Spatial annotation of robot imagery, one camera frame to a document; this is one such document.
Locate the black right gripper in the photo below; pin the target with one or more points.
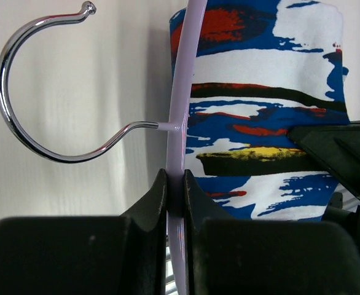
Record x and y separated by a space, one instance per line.
336 148

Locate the lilac plastic hanger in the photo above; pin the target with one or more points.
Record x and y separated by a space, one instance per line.
175 127

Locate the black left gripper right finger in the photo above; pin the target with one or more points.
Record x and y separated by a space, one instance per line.
226 255

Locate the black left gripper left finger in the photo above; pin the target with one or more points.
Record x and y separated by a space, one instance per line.
122 254

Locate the blue white red patterned trousers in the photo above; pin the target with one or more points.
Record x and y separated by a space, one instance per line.
262 68

